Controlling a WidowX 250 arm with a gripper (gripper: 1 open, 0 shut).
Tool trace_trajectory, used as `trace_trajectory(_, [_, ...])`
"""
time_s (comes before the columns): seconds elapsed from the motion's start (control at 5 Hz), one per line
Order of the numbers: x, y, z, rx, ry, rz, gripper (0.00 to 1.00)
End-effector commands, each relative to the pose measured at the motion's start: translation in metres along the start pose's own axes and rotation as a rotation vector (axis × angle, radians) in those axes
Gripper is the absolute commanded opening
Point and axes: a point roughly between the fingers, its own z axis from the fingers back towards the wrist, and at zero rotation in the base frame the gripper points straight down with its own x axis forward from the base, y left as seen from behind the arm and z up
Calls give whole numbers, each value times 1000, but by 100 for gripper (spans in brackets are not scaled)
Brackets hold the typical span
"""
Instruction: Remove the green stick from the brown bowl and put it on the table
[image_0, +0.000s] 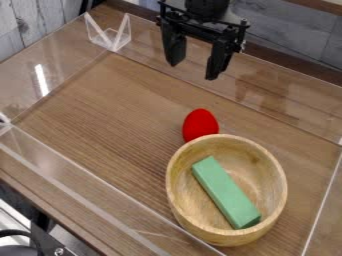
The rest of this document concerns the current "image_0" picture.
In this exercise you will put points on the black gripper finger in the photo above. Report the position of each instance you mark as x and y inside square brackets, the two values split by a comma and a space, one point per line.
[173, 43]
[221, 51]

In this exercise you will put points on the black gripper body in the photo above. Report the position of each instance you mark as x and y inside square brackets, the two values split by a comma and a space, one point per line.
[204, 19]

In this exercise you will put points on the light wooden bowl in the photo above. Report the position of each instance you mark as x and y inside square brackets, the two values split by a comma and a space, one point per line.
[255, 171]

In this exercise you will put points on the green rectangular block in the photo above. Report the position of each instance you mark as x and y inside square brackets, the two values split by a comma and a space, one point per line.
[228, 197]

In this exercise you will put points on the red egg-shaped ball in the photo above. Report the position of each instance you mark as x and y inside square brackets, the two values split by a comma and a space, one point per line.
[199, 124]

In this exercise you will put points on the clear acrylic corner bracket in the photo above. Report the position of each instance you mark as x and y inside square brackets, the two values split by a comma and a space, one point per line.
[109, 39]

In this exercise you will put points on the black metal mount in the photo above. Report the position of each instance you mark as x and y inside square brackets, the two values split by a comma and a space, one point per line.
[50, 246]

